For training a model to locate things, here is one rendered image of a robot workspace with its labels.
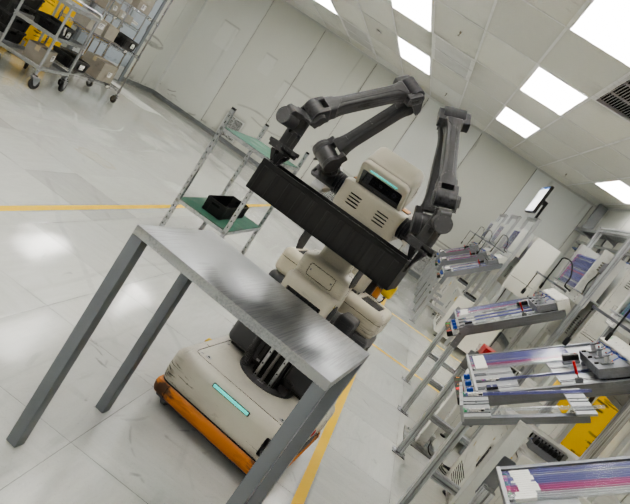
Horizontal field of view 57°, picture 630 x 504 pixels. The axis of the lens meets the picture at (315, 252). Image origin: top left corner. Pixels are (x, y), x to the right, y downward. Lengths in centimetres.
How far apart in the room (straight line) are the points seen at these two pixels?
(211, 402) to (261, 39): 1046
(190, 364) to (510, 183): 970
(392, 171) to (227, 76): 1040
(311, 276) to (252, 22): 1049
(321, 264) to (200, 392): 71
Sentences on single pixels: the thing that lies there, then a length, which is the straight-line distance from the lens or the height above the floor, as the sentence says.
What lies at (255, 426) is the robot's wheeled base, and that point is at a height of 23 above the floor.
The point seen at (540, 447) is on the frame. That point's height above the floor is 66.
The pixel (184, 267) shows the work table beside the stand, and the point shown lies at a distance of 164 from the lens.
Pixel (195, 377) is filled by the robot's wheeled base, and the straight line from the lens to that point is 244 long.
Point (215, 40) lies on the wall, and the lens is 1267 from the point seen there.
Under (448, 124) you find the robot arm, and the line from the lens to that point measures 205.
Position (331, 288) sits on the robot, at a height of 83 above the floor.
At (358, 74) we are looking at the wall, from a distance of 1184.
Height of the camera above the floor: 130
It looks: 10 degrees down
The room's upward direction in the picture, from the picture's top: 34 degrees clockwise
